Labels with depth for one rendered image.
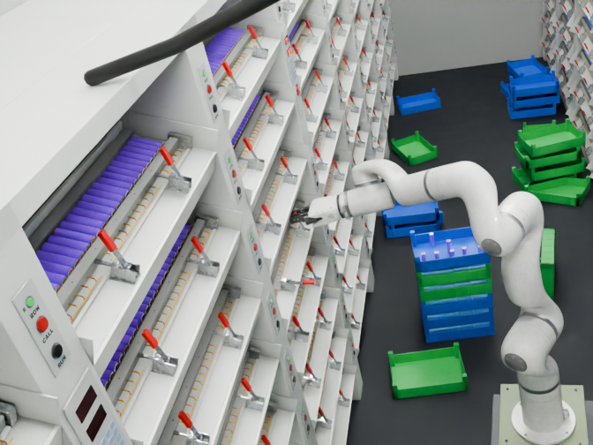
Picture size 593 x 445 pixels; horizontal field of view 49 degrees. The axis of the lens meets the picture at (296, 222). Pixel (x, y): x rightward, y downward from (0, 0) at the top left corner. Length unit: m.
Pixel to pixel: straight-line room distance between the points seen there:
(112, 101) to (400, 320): 2.35
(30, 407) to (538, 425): 1.66
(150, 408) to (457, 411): 1.83
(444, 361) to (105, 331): 2.15
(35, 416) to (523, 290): 1.33
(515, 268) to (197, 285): 0.88
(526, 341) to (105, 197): 1.22
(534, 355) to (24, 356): 1.43
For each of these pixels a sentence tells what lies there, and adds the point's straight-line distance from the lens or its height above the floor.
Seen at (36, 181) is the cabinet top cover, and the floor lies 1.80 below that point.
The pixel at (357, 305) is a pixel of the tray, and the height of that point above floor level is 0.16.
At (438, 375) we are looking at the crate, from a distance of 2.90.
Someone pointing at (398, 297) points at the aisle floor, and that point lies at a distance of 3.30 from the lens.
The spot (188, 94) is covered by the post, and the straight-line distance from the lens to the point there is 1.34.
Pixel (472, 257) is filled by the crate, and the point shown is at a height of 0.44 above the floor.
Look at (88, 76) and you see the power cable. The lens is 1.09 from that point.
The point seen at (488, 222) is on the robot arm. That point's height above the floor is 1.16.
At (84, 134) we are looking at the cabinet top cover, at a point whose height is 1.80.
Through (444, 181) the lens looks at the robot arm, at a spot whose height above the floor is 1.22.
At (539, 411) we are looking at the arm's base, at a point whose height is 0.46.
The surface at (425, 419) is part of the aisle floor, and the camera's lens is 2.75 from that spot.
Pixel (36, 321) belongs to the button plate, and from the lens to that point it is 0.82.
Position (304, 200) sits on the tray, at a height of 0.99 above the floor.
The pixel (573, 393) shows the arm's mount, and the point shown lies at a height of 0.36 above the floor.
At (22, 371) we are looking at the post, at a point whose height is 1.64.
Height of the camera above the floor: 2.11
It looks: 32 degrees down
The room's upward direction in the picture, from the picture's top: 14 degrees counter-clockwise
